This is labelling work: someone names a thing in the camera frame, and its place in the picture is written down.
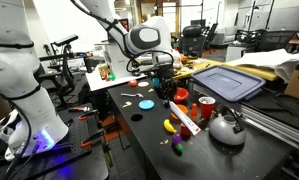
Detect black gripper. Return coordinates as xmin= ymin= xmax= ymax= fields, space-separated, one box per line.
xmin=155 ymin=64 xmax=177 ymax=108

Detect white compressible tube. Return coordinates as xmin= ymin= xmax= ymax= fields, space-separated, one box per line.
xmin=169 ymin=101 xmax=201 ymax=135

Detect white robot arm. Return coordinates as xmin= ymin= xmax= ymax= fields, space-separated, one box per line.
xmin=0 ymin=0 xmax=180 ymax=161

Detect teal plastic cup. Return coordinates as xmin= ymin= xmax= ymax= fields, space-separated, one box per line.
xmin=152 ymin=78 xmax=160 ymax=87

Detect red bowl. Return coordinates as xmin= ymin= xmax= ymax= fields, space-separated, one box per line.
xmin=174 ymin=87 xmax=189 ymax=103

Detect blue plate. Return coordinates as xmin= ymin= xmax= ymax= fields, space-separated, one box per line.
xmin=138 ymin=100 xmax=155 ymax=110

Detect white round lid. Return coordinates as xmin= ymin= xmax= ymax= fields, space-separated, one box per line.
xmin=138 ymin=82 xmax=149 ymax=87

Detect yellow toy banana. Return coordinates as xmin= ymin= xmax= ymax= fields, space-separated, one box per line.
xmin=163 ymin=119 xmax=177 ymax=134

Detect orange toy bottle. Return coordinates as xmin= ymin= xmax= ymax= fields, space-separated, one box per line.
xmin=190 ymin=103 xmax=198 ymax=123

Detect red plastic cup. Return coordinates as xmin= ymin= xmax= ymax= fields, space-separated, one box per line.
xmin=199 ymin=96 xmax=216 ymax=119

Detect red cube block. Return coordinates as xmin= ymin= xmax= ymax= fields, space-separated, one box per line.
xmin=180 ymin=124 xmax=191 ymax=136

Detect purple toy eggplant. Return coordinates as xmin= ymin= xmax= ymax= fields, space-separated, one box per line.
xmin=171 ymin=134 xmax=183 ymax=152

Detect black office chair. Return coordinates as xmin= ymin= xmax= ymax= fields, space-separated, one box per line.
xmin=178 ymin=25 xmax=206 ymax=58

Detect blue storage bin lid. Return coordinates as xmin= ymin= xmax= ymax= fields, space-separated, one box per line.
xmin=191 ymin=66 xmax=266 ymax=102

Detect grey kettle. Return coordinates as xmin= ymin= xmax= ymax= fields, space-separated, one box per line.
xmin=209 ymin=106 xmax=246 ymax=146

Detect orange handled clamp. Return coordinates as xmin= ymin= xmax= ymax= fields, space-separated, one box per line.
xmin=80 ymin=130 xmax=105 ymax=148

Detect orange handled wrench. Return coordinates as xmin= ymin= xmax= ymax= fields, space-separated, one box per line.
xmin=67 ymin=106 xmax=91 ymax=112

